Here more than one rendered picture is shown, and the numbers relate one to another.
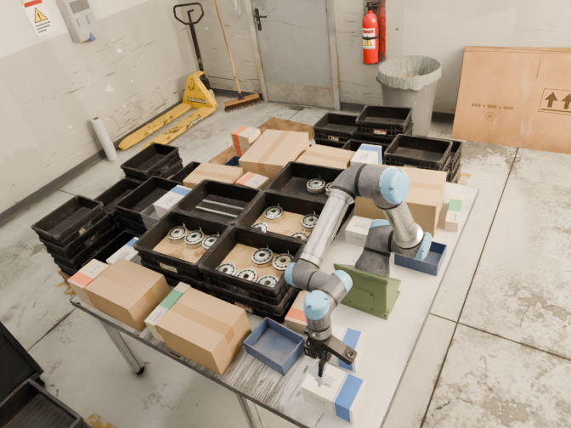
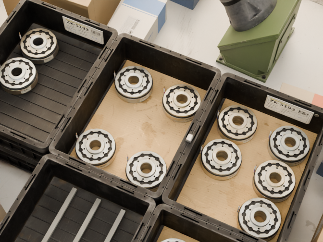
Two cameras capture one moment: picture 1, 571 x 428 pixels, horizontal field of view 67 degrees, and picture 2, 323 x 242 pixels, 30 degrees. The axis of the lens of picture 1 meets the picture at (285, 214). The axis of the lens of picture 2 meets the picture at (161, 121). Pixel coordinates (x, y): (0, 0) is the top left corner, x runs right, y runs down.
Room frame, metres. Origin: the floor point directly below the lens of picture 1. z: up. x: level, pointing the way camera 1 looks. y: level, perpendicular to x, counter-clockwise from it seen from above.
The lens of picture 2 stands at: (1.72, 0.77, 2.23)
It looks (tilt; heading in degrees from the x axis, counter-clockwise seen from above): 61 degrees down; 260
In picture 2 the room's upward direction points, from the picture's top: 1 degrees clockwise
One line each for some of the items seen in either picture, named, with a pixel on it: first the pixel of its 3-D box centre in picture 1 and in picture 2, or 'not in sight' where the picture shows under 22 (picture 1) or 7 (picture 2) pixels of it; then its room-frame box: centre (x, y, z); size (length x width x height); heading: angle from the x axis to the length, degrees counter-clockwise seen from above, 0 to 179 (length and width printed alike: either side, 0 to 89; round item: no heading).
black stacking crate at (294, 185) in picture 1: (310, 189); (38, 79); (1.89, -0.16, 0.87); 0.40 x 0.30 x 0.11; 56
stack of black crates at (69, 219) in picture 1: (81, 238); not in sight; (2.51, 1.49, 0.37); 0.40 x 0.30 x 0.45; 143
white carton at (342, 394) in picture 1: (334, 390); not in sight; (0.81, -0.06, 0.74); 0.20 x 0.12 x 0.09; 53
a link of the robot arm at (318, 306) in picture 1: (317, 310); not in sight; (0.83, -0.04, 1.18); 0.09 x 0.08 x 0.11; 136
